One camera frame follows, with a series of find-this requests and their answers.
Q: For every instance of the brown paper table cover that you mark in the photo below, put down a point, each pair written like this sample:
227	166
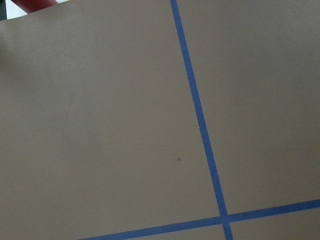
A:
161	120

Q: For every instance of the red cylinder object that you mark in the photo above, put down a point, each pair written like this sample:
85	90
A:
30	6

